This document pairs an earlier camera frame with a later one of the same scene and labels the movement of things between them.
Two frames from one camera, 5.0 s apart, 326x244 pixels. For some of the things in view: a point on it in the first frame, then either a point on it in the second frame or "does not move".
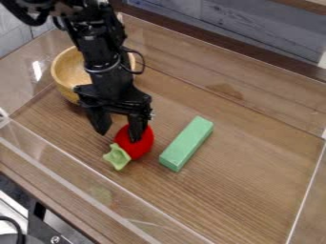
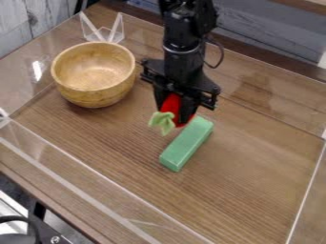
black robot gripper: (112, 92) -> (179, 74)
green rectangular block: (186, 143) does not move
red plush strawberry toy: (140, 149) -> (171, 105)
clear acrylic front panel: (56, 201) does not move
